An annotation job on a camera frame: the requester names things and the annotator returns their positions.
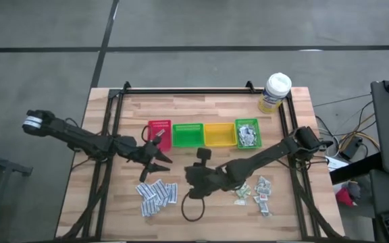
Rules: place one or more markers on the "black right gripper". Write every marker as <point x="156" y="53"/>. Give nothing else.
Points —
<point x="201" y="179"/>

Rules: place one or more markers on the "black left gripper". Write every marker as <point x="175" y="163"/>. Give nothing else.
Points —
<point x="147" y="155"/>

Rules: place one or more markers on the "white blue alcohol wipe packet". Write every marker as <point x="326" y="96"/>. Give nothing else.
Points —
<point x="241" y="135"/>
<point x="253" y="144"/>
<point x="252" y="130"/>
<point x="243" y="128"/>
<point x="243" y="143"/>
<point x="251" y="137"/>

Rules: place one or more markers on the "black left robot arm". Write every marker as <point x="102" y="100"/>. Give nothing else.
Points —
<point x="79" y="138"/>

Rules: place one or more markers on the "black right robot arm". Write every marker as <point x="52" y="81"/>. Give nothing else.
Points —
<point x="265" y="157"/>

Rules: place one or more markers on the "red plastic slotted basket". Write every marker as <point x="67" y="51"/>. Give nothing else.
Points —
<point x="164" y="141"/>

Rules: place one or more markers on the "green plastic slotted basket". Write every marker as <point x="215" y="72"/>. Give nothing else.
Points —
<point x="260" y="135"/>
<point x="187" y="136"/>

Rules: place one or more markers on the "yellow plastic slotted basket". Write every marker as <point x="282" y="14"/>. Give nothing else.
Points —
<point x="219" y="135"/>

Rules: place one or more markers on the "Lysol wipes canister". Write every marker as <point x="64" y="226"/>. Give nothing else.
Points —
<point x="278" y="86"/>

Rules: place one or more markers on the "white paper sheet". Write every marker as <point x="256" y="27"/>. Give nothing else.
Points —
<point x="336" y="163"/>

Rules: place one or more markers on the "red cloth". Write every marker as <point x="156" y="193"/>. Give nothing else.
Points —
<point x="344" y="197"/>

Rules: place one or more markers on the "black electronics box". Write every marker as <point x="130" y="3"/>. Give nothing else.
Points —
<point x="350" y="148"/>

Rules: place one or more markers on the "grey metal stand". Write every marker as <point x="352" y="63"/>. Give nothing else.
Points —
<point x="5" y="165"/>

